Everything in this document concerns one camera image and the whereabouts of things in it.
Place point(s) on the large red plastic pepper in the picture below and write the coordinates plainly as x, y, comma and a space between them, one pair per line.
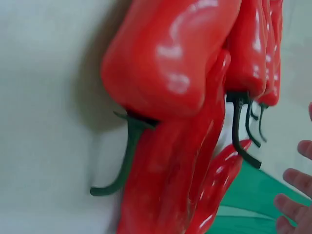
156, 61

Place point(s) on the long red plastic pepper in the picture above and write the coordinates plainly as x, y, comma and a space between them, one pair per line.
170, 175

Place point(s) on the person's right hand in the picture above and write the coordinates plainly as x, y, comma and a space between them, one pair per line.
301, 214

